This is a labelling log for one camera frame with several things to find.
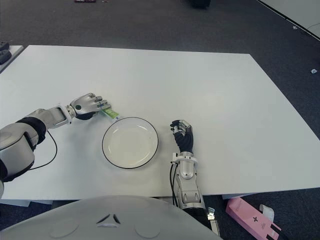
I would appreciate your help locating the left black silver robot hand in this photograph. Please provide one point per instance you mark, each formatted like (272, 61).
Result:
(85, 106)

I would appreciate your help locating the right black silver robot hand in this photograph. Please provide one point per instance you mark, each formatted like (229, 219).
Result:
(185, 140)

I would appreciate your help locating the green toothpaste tube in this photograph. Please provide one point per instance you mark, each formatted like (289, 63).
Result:
(110, 114)

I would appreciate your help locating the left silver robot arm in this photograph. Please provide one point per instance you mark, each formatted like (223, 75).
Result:
(17, 145)

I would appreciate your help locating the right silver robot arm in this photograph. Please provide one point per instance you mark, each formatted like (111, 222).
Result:
(188, 185)

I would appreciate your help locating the white plate with black rim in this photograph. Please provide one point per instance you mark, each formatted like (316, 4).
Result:
(130, 142)

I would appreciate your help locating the white side table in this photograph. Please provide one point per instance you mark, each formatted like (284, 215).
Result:
(11, 58)

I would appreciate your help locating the black game controller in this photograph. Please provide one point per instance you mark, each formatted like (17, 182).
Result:
(3, 45)
(5, 57)

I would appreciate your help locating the pink cardboard box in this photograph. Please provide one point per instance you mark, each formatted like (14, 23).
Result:
(247, 215)

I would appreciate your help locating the dark flat floor item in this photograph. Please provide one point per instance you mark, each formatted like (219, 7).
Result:
(85, 1)

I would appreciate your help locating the white tape loop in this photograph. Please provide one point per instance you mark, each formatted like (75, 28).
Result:
(270, 212)

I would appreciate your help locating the grey robot torso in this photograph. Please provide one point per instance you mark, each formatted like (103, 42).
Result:
(100, 220)

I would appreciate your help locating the black chair base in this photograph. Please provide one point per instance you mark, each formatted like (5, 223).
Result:
(197, 3)

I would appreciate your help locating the small white floor object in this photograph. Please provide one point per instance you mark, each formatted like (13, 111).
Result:
(313, 71)
(295, 27)

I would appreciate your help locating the grey metal bracket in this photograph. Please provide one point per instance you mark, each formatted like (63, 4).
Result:
(213, 223)

